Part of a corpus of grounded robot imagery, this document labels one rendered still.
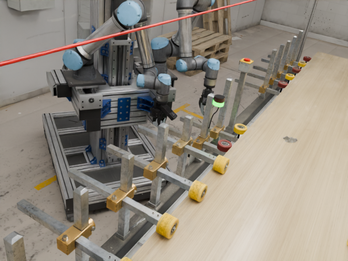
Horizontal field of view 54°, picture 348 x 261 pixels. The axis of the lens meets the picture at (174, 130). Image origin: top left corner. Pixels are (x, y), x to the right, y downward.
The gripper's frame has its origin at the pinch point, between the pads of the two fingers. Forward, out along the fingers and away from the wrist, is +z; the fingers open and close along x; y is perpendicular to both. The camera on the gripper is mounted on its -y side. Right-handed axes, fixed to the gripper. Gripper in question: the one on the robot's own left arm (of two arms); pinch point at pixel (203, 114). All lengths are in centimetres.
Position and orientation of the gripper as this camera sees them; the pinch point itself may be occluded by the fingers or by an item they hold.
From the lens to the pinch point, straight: 219.2
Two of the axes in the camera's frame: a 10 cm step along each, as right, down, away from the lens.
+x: -9.7, -2.0, 1.0
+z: -1.2, 8.6, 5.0
